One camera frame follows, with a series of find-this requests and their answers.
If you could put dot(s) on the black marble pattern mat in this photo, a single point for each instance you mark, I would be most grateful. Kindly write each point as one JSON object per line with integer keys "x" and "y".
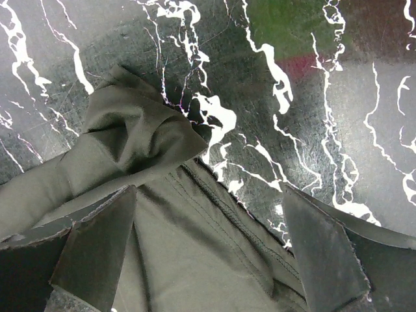
{"x": 317, "y": 94}

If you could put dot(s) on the black printed t-shirt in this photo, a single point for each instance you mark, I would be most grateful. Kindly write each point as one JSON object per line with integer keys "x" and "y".
{"x": 192, "y": 248}

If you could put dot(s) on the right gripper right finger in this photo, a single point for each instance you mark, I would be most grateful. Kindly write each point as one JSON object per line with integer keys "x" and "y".
{"x": 346, "y": 263}

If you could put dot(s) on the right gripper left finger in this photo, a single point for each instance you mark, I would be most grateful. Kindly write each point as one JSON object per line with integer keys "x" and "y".
{"x": 75, "y": 259}

